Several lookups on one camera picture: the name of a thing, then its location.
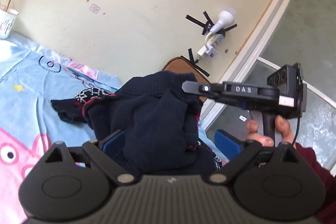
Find navy reindeer knit sweater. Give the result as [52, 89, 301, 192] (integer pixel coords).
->
[51, 71, 222, 176]

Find dark red sleeve forearm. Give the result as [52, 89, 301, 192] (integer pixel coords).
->
[295, 143, 336, 223]

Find person's right hand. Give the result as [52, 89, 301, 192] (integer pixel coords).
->
[246, 115, 294, 147]

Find white plug adapter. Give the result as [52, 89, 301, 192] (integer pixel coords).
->
[197, 46, 218, 59]

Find brown seat cushion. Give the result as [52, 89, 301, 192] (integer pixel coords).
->
[161, 56, 211, 109]

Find white power strip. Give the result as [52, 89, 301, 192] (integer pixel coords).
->
[205, 32, 225, 51]

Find white LED bulb lamp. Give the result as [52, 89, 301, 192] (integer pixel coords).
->
[203, 8, 236, 34]

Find blue Peppa Pig bedsheet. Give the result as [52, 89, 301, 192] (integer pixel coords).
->
[1, 34, 224, 223]

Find white enamel mug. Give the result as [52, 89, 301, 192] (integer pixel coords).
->
[0, 5, 19, 40]

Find white door frame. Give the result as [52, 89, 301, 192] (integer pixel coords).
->
[200, 0, 336, 132]

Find pink wall sticker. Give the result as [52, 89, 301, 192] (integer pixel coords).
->
[89, 3, 101, 14]

